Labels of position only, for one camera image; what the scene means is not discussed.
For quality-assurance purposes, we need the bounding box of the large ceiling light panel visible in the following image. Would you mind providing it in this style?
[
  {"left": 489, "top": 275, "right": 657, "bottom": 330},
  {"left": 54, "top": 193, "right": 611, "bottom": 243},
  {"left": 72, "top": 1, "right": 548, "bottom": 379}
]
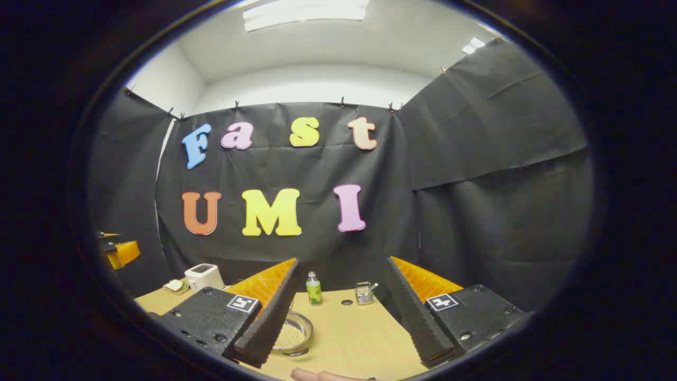
[{"left": 243, "top": 0, "right": 370, "bottom": 32}]

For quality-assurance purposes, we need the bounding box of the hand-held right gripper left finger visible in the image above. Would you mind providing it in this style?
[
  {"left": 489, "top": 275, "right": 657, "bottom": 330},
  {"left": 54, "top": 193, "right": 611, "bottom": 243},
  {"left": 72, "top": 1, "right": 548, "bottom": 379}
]
[{"left": 159, "top": 258, "right": 300, "bottom": 369}]

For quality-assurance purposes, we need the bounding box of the white toaster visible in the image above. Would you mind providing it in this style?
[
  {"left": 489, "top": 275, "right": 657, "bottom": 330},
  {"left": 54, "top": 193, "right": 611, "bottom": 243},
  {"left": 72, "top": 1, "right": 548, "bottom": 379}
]
[{"left": 185, "top": 263, "right": 225, "bottom": 293}]

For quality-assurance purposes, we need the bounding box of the pile of soybeans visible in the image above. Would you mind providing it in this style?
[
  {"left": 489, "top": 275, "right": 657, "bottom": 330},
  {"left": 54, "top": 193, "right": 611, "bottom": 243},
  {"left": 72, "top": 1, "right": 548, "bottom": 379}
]
[{"left": 274, "top": 323, "right": 305, "bottom": 350}]

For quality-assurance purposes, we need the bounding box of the stainless steel pot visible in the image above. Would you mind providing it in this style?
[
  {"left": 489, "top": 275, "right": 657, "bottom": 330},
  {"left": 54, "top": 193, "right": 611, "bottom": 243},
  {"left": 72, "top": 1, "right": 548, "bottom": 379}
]
[{"left": 272, "top": 311, "right": 314, "bottom": 357}]

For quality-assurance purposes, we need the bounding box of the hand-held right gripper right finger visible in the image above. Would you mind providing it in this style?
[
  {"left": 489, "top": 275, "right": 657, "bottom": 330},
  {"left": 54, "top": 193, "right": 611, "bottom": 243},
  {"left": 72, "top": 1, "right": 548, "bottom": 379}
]
[{"left": 385, "top": 256, "right": 525, "bottom": 369}]

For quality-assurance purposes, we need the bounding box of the green label drink bottle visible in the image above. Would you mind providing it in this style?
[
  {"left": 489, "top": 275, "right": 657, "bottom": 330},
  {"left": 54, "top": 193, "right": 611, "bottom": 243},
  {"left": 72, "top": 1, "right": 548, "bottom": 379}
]
[{"left": 306, "top": 271, "right": 323, "bottom": 305}]

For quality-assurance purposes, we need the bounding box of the black backdrop cloth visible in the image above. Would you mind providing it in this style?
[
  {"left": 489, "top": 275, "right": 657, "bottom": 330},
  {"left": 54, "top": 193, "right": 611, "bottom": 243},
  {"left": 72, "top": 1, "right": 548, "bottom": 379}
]
[{"left": 87, "top": 38, "right": 596, "bottom": 313}]

